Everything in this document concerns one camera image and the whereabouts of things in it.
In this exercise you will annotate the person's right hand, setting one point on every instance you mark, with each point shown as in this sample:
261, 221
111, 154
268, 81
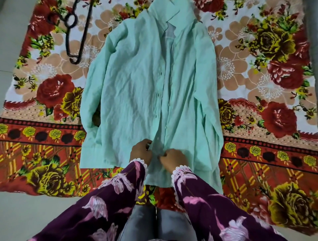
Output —
174, 159

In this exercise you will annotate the person's left hand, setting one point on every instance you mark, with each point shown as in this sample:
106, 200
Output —
139, 152

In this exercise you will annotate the mint green shirt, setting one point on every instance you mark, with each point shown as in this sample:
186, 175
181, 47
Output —
139, 87

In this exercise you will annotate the black hanger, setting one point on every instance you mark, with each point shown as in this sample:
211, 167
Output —
84, 32

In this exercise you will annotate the person's left forearm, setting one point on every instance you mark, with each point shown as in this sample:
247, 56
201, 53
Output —
104, 203

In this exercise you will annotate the person's right forearm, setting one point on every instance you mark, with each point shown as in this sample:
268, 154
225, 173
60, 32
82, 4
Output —
218, 213

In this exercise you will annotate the person's right leg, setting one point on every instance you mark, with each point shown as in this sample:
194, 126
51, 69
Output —
174, 226

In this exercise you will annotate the person's leg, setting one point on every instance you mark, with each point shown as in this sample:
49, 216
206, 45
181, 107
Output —
174, 226
140, 223

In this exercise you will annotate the person's left leg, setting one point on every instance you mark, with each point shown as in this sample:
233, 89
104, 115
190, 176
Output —
140, 223

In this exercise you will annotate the floral red and yellow bedsheet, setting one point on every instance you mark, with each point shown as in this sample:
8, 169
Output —
268, 82

